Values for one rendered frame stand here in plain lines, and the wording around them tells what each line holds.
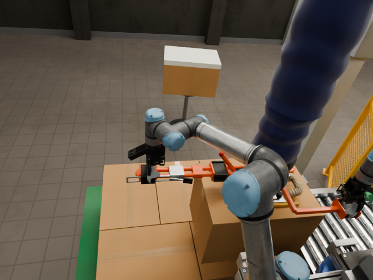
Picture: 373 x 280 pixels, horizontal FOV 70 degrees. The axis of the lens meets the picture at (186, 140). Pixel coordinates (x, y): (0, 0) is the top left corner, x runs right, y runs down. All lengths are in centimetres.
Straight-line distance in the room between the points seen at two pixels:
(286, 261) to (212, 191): 53
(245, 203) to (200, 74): 233
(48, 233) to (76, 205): 33
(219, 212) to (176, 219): 63
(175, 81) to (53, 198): 168
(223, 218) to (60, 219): 171
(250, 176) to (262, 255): 26
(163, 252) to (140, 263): 15
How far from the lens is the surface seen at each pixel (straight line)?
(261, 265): 91
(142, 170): 127
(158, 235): 186
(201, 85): 301
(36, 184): 304
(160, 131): 101
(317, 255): 210
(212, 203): 138
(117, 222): 193
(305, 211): 133
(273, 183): 78
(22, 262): 258
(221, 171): 133
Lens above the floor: 214
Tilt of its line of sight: 39 degrees down
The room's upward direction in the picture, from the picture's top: 8 degrees clockwise
